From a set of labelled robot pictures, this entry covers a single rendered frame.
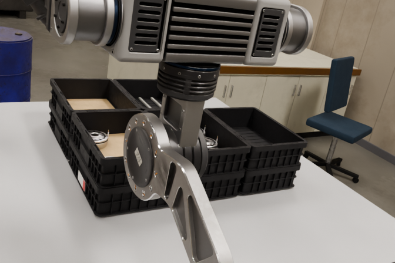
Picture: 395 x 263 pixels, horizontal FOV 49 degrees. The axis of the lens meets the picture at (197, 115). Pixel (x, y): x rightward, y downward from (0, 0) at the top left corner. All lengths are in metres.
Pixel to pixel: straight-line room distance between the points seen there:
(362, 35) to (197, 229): 4.18
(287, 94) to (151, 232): 2.81
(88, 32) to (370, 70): 4.15
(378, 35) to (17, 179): 3.83
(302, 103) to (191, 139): 3.34
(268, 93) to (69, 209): 2.68
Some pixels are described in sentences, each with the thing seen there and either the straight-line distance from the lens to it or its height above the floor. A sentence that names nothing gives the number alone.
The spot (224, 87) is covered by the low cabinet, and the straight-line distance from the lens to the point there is 3.59.
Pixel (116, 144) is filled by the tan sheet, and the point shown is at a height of 0.83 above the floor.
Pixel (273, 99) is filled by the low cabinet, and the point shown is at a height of 0.46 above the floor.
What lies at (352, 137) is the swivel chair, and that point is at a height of 0.47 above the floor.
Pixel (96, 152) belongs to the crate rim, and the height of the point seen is 0.93.
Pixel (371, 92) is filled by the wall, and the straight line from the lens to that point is 4.76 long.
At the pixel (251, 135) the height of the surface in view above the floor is 0.83.
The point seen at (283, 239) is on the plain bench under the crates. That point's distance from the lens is 1.63.
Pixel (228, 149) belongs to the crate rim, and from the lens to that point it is 1.62.
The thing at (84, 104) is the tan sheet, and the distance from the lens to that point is 2.10.
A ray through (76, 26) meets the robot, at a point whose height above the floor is 1.44.
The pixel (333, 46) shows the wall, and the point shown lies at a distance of 5.09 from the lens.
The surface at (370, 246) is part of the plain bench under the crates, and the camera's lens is 1.78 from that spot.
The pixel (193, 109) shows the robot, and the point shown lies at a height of 1.27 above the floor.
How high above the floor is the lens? 1.59
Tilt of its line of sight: 21 degrees down
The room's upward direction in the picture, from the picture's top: 11 degrees clockwise
